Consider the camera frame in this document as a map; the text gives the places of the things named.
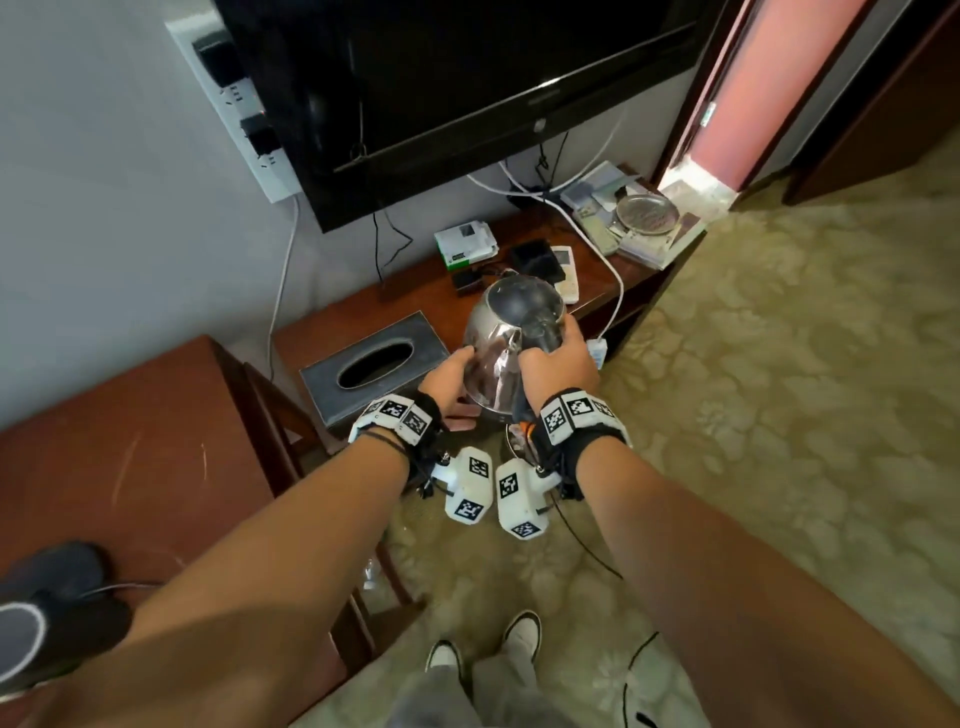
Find person's left hand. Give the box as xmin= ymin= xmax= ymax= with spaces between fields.
xmin=417 ymin=346 xmax=481 ymax=433

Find person's right hand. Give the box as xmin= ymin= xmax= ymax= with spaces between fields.
xmin=517 ymin=313 xmax=603 ymax=421

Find steel electric kettle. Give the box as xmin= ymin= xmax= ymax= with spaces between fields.
xmin=462 ymin=271 xmax=568 ymax=418

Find black tissue box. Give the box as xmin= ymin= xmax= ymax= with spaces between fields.
xmin=299 ymin=311 xmax=451 ymax=430

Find person's right forearm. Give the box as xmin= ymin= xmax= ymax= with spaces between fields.
xmin=577 ymin=438 xmax=960 ymax=728

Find person's left forearm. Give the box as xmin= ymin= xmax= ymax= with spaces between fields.
xmin=22 ymin=438 xmax=410 ymax=728

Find white remote control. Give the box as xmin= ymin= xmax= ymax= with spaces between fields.
xmin=549 ymin=245 xmax=583 ymax=305

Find low wooden television stand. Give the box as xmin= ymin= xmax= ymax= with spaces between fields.
xmin=271 ymin=164 xmax=710 ymax=451

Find black square box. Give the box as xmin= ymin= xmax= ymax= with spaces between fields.
xmin=509 ymin=238 xmax=571 ymax=285

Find grey remote control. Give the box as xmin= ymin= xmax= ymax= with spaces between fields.
xmin=573 ymin=209 xmax=620 ymax=256

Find green white box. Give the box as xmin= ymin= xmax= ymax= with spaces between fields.
xmin=433 ymin=219 xmax=500 ymax=270

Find white sneaker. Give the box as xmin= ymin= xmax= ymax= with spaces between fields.
xmin=425 ymin=638 xmax=464 ymax=676
xmin=500 ymin=609 xmax=544 ymax=665

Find light grey trousers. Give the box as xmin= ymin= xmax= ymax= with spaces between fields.
xmin=386 ymin=652 xmax=579 ymax=728

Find black television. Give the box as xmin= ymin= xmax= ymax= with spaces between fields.
xmin=213 ymin=0 xmax=725 ymax=234

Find black plug adapter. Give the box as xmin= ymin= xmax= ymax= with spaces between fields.
xmin=191 ymin=29 xmax=245 ymax=88
xmin=239 ymin=112 xmax=283 ymax=159

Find red-brown wooden table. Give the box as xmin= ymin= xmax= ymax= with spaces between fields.
xmin=0 ymin=335 xmax=354 ymax=728

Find pink door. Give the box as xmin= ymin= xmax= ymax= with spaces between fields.
xmin=689 ymin=0 xmax=875 ymax=193

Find white power strip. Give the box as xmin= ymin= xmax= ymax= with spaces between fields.
xmin=164 ymin=14 xmax=303 ymax=205

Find dark wooden wardrobe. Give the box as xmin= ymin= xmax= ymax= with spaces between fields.
xmin=783 ymin=0 xmax=960 ymax=208

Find black grey sleeve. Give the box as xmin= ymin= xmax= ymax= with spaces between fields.
xmin=0 ymin=541 xmax=135 ymax=695

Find right wrist marker strap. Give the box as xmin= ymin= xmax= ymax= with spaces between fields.
xmin=534 ymin=387 xmax=634 ymax=500

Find wrist marker strap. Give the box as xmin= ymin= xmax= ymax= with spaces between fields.
xmin=347 ymin=391 xmax=445 ymax=496
xmin=534 ymin=387 xmax=634 ymax=500

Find left wrist marker strap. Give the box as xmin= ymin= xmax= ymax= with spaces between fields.
xmin=347 ymin=391 xmax=445 ymax=496

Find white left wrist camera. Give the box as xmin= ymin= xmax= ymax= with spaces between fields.
xmin=431 ymin=446 xmax=496 ymax=526

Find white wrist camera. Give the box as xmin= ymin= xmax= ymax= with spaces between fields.
xmin=431 ymin=446 xmax=496 ymax=526
xmin=494 ymin=423 xmax=564 ymax=541

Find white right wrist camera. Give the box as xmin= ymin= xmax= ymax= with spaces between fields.
xmin=494 ymin=423 xmax=564 ymax=541

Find white power strip cable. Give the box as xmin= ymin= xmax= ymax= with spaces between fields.
xmin=266 ymin=196 xmax=301 ymax=384

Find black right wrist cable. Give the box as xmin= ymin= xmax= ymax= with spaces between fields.
xmin=549 ymin=513 xmax=661 ymax=728

